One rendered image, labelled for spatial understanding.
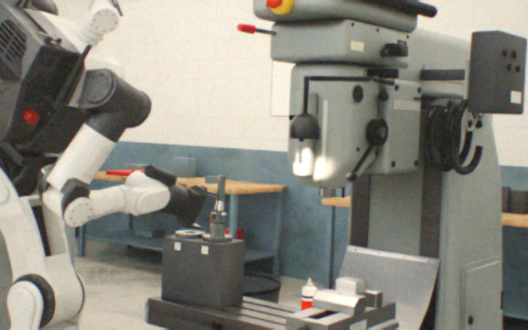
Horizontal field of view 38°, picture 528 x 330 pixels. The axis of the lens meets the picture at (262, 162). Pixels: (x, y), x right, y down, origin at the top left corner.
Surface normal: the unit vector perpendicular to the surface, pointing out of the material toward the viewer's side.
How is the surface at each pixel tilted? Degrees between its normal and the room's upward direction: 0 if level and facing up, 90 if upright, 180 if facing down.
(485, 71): 90
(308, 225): 90
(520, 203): 90
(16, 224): 115
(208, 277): 90
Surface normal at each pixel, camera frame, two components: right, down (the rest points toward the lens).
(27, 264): -0.44, 0.04
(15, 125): 0.63, 0.61
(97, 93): -0.46, -0.32
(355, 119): 0.78, 0.06
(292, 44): -0.62, 0.02
